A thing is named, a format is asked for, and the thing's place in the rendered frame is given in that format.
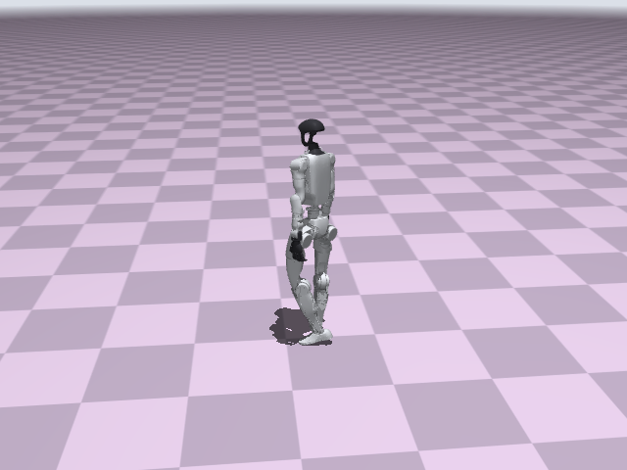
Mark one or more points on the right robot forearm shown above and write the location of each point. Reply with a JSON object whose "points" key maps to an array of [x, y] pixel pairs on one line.
{"points": [[326, 207]]}

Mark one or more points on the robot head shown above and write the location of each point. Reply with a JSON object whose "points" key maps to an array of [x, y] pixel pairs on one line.
{"points": [[311, 126]]}

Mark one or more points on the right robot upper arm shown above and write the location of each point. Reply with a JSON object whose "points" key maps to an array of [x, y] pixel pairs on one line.
{"points": [[332, 158]]}

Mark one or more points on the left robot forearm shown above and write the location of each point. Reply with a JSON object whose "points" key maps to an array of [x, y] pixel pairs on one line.
{"points": [[297, 216]]}

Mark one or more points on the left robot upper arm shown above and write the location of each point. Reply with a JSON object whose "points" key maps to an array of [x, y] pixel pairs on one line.
{"points": [[298, 168]]}

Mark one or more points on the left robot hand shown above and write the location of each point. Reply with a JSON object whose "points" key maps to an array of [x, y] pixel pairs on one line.
{"points": [[296, 248]]}

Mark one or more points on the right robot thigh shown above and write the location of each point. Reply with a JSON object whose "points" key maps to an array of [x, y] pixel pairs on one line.
{"points": [[322, 248]]}

